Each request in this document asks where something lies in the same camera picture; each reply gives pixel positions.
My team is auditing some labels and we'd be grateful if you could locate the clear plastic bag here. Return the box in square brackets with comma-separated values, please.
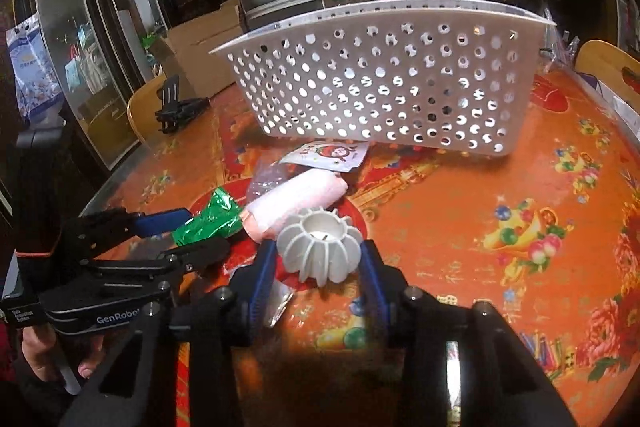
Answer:
[245, 157, 301, 202]

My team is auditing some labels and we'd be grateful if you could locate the person's left hand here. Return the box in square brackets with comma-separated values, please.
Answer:
[20, 326, 107, 383]

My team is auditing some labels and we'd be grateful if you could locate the wooden chair back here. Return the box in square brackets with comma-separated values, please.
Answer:
[574, 39, 640, 98]

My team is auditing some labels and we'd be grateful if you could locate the white perforated plastic basket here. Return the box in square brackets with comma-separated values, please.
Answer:
[209, 0, 558, 158]

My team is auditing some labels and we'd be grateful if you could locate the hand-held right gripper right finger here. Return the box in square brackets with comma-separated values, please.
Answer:
[359, 238, 581, 427]

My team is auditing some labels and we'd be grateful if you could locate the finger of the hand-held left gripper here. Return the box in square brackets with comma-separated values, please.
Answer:
[61, 208, 194, 259]
[89, 237, 232, 289]

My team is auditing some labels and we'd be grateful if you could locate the metal cabinet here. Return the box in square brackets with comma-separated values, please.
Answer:
[30, 0, 173, 170]

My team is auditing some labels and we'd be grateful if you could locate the white ribbed plastic holder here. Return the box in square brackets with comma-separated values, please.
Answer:
[276, 207, 363, 285]

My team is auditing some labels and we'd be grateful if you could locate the black clip stand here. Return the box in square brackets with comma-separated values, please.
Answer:
[154, 74, 211, 135]

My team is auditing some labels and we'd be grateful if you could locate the white cartoon print packet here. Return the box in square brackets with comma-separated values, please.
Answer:
[279, 141, 371, 172]

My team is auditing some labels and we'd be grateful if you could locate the blue white snack bag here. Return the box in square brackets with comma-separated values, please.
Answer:
[6, 13, 66, 128]

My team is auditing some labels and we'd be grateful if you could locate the brown cardboard box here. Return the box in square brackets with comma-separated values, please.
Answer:
[150, 0, 251, 100]

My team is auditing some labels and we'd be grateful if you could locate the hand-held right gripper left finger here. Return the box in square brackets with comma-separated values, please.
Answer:
[59, 238, 279, 427]

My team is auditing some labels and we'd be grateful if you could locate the wooden chair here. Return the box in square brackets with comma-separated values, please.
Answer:
[126, 74, 168, 145]
[574, 39, 640, 98]

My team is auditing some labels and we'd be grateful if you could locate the pink towel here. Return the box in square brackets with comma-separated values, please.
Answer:
[241, 169, 348, 243]

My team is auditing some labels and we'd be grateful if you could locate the green foil packet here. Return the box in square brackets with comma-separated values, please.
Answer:
[171, 187, 246, 248]

